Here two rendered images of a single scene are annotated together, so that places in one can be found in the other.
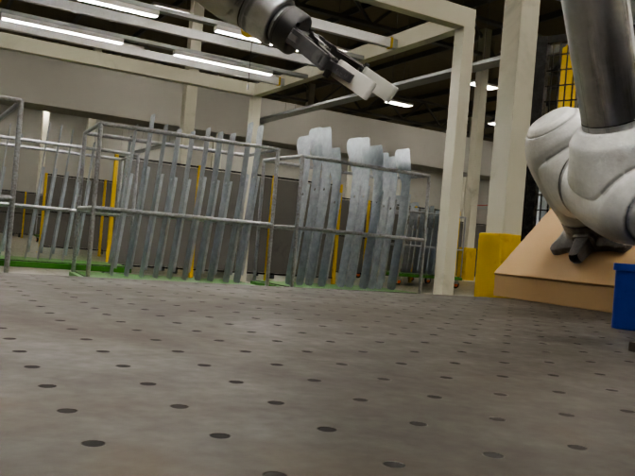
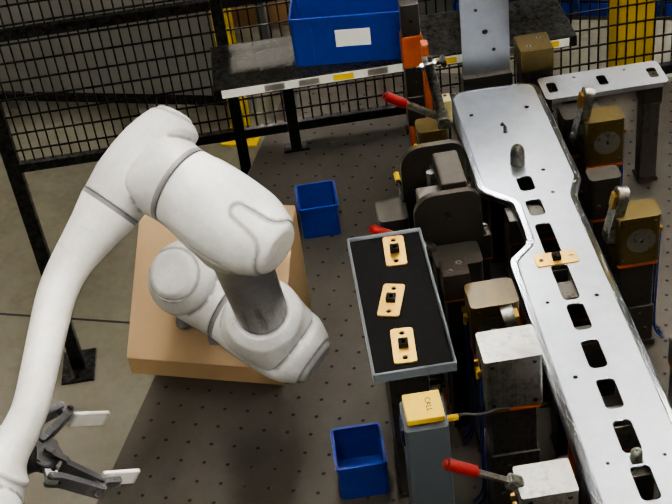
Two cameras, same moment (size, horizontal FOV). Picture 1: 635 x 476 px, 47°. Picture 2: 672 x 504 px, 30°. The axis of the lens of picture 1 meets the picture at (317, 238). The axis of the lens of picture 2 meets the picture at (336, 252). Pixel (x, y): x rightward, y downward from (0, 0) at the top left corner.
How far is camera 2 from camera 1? 193 cm
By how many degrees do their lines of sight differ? 55
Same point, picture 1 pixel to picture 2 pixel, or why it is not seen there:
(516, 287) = (159, 367)
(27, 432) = not seen: outside the picture
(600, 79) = (263, 319)
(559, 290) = (210, 370)
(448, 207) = not seen: outside the picture
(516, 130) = not seen: outside the picture
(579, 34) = (246, 307)
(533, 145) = (170, 306)
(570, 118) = (197, 276)
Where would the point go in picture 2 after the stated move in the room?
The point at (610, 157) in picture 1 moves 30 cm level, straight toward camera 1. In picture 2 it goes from (277, 351) to (348, 450)
